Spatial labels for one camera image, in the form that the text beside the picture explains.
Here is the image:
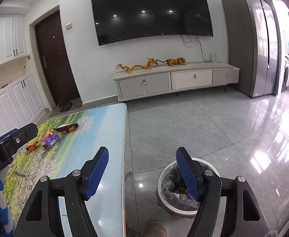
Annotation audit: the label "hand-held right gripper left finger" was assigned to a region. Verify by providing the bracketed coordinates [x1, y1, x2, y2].
[13, 146, 109, 237]

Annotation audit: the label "lavender crumpled wrapper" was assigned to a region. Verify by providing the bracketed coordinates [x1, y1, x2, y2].
[41, 131, 60, 149]

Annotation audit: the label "white base cabinet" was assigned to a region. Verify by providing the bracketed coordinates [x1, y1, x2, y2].
[0, 73, 46, 141]

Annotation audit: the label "landscape print table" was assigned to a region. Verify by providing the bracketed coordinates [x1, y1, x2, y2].
[0, 103, 127, 237]

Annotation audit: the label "brown snack packet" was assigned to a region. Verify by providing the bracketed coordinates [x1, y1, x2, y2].
[54, 123, 79, 135]

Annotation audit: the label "black wall television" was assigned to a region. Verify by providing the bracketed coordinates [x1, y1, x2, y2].
[89, 0, 214, 46]

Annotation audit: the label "white television cabinet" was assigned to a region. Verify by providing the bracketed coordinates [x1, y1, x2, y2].
[113, 62, 241, 103]

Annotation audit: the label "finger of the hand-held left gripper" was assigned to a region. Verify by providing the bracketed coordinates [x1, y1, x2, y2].
[0, 123, 38, 151]

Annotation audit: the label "brown knitted slipper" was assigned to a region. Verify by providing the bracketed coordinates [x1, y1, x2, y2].
[143, 222, 169, 237]

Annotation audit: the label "clear plastic bin liner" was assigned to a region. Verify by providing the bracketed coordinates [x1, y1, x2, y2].
[159, 163, 209, 204]

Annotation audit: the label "round trash bin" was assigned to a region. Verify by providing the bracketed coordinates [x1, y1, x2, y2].
[155, 157, 220, 219]

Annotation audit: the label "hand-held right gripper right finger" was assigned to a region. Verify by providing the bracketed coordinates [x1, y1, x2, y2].
[176, 147, 267, 237]

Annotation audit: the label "golden dragon figurine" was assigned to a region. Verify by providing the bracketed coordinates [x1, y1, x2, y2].
[115, 57, 167, 74]

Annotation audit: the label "small red orange wrapper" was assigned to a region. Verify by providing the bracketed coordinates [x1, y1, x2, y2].
[25, 143, 39, 153]

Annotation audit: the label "television cables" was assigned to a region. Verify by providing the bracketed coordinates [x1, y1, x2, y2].
[180, 35, 213, 61]

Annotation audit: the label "white washing machine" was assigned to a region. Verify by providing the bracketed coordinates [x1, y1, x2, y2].
[281, 53, 289, 87]

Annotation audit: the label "white wall cabinet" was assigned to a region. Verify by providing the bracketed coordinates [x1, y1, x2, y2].
[0, 14, 27, 72]

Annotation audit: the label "dark brown door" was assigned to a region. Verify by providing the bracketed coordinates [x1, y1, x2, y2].
[34, 10, 81, 110]

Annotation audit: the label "steel refrigerator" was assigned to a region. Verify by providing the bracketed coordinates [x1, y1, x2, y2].
[220, 0, 282, 99]

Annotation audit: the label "golden tiger figurine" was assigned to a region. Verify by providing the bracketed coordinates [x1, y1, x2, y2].
[166, 57, 187, 67]

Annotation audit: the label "dark shoes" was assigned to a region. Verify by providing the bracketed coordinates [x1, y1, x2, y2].
[58, 99, 73, 111]

